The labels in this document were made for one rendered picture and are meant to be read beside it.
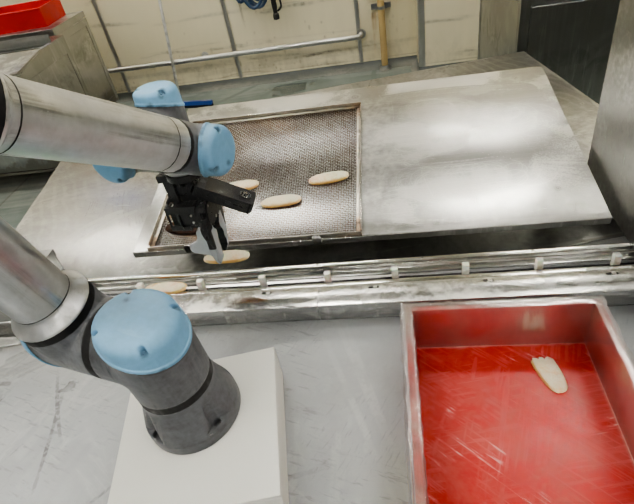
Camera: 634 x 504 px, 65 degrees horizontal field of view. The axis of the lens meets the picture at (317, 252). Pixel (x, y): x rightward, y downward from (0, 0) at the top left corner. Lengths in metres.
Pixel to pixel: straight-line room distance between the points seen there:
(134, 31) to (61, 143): 4.50
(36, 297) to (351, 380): 0.51
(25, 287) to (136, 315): 0.13
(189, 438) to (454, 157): 0.87
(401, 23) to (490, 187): 3.53
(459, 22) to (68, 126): 3.97
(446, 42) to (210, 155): 3.79
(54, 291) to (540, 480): 0.71
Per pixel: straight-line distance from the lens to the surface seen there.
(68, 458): 1.01
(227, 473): 0.79
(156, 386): 0.72
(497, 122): 1.39
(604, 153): 1.25
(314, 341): 0.98
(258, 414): 0.82
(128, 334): 0.69
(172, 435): 0.80
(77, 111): 0.58
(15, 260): 0.70
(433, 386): 0.89
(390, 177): 1.23
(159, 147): 0.67
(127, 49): 5.14
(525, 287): 1.01
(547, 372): 0.92
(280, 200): 1.21
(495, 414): 0.87
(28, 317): 0.75
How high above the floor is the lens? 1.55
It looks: 38 degrees down
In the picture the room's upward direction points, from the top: 11 degrees counter-clockwise
